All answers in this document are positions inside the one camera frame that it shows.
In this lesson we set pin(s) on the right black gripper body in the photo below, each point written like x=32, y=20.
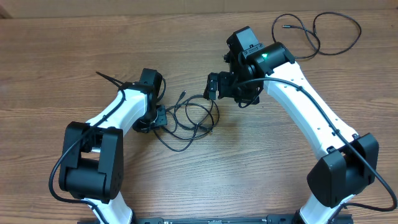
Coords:
x=234, y=88

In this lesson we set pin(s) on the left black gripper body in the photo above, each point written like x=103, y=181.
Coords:
x=153, y=121

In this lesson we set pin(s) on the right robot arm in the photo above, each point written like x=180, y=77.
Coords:
x=345, y=160

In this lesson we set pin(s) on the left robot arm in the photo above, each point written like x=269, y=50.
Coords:
x=91, y=167

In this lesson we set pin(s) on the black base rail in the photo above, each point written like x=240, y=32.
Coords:
x=270, y=219

